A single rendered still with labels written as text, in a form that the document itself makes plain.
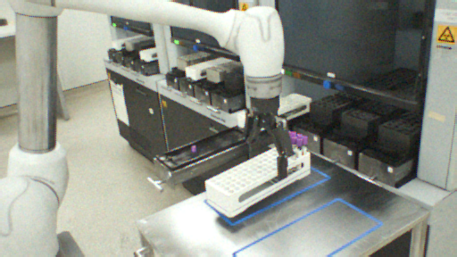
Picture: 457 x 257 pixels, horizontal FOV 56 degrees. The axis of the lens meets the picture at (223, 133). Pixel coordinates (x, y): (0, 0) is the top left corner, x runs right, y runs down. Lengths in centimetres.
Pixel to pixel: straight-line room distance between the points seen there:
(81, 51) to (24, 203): 390
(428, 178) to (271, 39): 70
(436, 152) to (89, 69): 414
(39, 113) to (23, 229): 30
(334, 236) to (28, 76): 86
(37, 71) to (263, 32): 58
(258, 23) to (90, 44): 407
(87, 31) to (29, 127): 374
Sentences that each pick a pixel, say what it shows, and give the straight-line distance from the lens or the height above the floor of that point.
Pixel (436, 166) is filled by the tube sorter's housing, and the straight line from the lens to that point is 142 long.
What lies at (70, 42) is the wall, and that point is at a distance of 492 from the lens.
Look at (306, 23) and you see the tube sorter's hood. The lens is 158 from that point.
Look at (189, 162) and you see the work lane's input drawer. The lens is 144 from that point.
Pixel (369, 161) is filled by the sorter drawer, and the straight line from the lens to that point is 144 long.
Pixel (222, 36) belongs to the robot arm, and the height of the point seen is 124.
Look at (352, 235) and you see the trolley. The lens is 108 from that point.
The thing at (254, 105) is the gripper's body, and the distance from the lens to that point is 108.
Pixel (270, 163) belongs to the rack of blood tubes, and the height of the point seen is 91.
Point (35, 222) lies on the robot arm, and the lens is 118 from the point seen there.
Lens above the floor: 149
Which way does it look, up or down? 25 degrees down
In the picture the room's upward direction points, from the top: 6 degrees counter-clockwise
